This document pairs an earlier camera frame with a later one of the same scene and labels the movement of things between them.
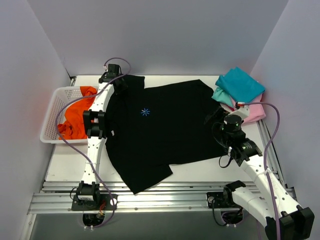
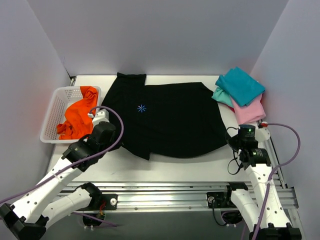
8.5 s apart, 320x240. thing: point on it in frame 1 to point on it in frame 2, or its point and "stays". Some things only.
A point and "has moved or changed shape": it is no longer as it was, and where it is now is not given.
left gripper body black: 120,83 to 110,144
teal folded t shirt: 241,86 stays
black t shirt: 151,128 has moved or changed shape
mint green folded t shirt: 222,96 stays
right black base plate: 220,200 stays
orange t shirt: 73,128 stays
